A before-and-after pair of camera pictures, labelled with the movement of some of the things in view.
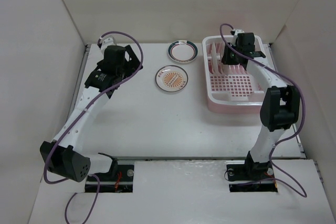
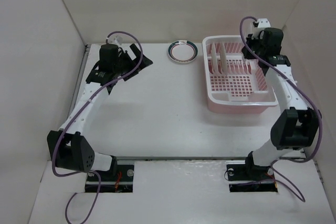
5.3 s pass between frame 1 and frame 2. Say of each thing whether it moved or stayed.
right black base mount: stayed
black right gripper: moved
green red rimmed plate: stayed
